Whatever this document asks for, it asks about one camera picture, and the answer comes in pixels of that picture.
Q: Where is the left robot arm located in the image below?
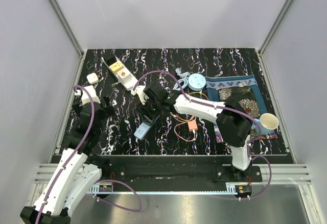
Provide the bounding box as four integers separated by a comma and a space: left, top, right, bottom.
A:
20, 96, 115, 223

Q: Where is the pink charging cable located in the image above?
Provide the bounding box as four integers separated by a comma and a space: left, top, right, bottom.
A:
173, 114, 199, 142

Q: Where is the aluminium frame post left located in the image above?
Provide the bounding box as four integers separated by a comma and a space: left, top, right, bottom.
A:
48, 0, 84, 57

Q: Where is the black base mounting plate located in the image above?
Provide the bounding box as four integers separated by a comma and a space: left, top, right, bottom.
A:
91, 155, 263, 183

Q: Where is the white wall charger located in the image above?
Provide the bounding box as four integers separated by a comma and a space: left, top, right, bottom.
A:
86, 72, 99, 85

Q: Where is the beige travel adapter cube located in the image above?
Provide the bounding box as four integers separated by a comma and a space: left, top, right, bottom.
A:
109, 62, 122, 72

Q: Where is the dark floral square plate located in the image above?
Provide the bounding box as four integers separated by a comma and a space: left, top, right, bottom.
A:
218, 87, 261, 118

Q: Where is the white multicolour power strip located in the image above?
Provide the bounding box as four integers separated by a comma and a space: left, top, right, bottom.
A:
101, 53, 137, 91

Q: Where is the pink USB charger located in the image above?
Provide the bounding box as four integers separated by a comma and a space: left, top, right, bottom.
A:
187, 120, 198, 132

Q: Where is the light blue power strip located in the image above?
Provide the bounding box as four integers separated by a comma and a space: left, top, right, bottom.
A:
134, 121, 151, 140

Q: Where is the white paper cup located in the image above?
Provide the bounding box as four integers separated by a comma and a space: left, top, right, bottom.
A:
260, 113, 279, 130

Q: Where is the light blue coiled cord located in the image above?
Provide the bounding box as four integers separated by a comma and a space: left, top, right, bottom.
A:
175, 67, 190, 82

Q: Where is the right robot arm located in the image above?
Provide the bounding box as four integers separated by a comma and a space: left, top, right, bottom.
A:
131, 84, 255, 182

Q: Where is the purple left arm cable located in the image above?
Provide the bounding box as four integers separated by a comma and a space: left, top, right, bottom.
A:
33, 85, 143, 224

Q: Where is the aluminium frame post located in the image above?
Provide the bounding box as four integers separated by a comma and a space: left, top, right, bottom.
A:
48, 0, 84, 57
258, 0, 295, 55

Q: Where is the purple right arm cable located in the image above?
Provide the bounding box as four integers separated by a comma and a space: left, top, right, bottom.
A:
132, 70, 272, 200

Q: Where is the yellow charging cable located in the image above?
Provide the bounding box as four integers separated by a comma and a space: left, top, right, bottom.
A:
173, 91, 209, 122

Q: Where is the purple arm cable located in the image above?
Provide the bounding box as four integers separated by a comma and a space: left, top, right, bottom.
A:
33, 85, 143, 224
132, 70, 272, 200

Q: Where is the white cube socket adapter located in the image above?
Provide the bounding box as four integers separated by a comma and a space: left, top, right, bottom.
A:
117, 68, 130, 80

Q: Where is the aluminium frame post right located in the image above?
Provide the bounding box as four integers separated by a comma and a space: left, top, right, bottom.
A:
258, 0, 295, 55

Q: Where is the round light blue socket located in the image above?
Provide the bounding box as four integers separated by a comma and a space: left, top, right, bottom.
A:
188, 73, 206, 91

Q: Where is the blue patterned placemat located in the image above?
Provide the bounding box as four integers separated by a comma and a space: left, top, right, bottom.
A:
204, 74, 278, 143

